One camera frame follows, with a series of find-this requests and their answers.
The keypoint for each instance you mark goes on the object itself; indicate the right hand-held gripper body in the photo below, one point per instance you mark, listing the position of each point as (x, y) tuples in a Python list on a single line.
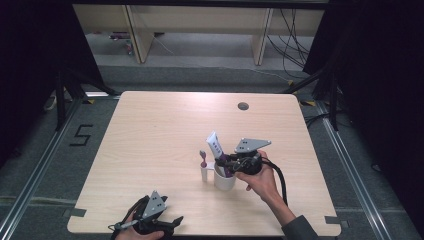
[(249, 156)]

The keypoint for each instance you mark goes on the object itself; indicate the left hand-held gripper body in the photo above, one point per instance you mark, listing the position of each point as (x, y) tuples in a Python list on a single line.
[(151, 213)]

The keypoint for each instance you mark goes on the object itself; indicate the white cup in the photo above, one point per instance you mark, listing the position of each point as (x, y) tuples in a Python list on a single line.
[(224, 182)]

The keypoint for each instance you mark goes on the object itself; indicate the white and purple toothpaste tube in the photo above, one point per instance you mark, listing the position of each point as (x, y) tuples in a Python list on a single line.
[(215, 143)]

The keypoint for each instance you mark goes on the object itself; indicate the person's left hand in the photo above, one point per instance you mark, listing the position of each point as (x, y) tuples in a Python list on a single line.
[(136, 234)]

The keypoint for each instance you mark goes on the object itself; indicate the person's right hand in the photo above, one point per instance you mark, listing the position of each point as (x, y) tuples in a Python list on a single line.
[(263, 181)]

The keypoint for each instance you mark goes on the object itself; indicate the grey table grommet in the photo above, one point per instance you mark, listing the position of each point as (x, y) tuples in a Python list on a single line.
[(243, 106)]

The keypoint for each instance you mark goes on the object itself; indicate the black metal stand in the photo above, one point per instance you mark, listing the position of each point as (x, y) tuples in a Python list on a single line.
[(66, 96), (328, 96)]

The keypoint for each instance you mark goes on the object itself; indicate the dark curtain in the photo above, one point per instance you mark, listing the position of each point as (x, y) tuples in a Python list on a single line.
[(383, 83), (33, 66)]

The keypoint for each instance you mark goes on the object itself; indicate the small clutter under desk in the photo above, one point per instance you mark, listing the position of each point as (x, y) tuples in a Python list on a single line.
[(126, 41)]

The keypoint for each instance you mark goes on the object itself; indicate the metal floor rail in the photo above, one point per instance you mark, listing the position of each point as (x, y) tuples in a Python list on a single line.
[(36, 173), (353, 176)]

